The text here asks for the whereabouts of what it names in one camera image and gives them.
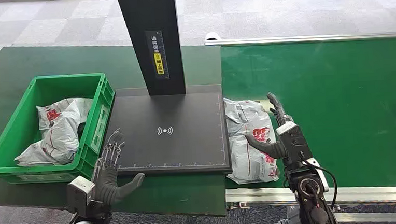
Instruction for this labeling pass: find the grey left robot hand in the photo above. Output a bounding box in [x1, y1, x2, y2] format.
[91, 127, 147, 205]

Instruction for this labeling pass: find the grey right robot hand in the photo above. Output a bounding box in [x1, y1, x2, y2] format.
[242, 91, 296, 160]

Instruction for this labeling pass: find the grey mailer package red print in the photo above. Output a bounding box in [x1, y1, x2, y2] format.
[222, 94, 281, 186]

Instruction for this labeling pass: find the crumpled grey mailer package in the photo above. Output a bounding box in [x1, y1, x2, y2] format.
[10, 96, 98, 169]

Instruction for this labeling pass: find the green conveyor belt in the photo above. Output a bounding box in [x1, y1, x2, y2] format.
[216, 35, 396, 199]

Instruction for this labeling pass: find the black inbound scanner machine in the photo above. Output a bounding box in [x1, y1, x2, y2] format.
[86, 0, 233, 182]

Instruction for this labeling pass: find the aluminium conveyor support bar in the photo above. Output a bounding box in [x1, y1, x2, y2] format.
[273, 209, 396, 224]

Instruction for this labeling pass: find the white conveyor roller end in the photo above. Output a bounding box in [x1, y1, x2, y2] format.
[205, 31, 222, 43]

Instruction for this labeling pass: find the green plastic crate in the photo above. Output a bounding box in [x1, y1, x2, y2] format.
[0, 72, 121, 187]

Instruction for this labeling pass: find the yellow and white scanner label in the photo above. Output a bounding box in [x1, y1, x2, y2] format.
[145, 29, 170, 81]

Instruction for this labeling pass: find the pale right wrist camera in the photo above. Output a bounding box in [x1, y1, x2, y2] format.
[275, 121, 315, 171]

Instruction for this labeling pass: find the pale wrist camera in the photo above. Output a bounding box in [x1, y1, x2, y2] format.
[275, 121, 315, 171]
[65, 175, 98, 216]

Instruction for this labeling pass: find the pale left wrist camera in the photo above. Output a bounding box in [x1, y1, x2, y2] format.
[65, 175, 98, 216]

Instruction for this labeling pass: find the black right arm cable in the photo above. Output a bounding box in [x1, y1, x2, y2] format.
[298, 150, 340, 213]

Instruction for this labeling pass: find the wide aluminium conveyor rail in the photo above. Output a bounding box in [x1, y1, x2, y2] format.
[224, 178, 396, 217]

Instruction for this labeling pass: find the thin aluminium conveyor rail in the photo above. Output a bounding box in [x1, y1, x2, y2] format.
[204, 28, 396, 50]

